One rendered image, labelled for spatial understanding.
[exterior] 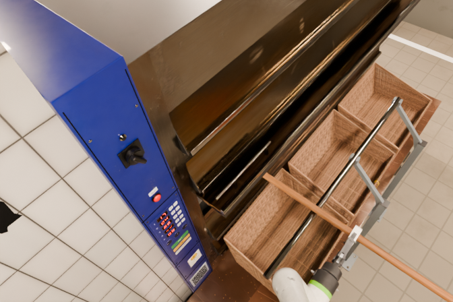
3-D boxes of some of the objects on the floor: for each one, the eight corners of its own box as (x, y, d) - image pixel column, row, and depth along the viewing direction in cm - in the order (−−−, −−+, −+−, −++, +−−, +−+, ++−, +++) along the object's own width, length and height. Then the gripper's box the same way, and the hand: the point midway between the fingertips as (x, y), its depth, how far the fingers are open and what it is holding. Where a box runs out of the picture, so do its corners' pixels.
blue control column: (63, 163, 313) (-169, -93, 142) (77, 152, 319) (-129, -105, 149) (206, 309, 226) (50, 104, 56) (221, 290, 233) (123, 55, 63)
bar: (259, 317, 221) (261, 272, 128) (351, 187, 274) (400, 89, 181) (298, 352, 207) (331, 333, 114) (387, 209, 260) (459, 116, 167)
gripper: (323, 263, 119) (354, 216, 129) (317, 274, 132) (345, 230, 142) (342, 277, 116) (372, 227, 126) (333, 287, 129) (361, 240, 139)
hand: (354, 235), depth 133 cm, fingers closed on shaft, 3 cm apart
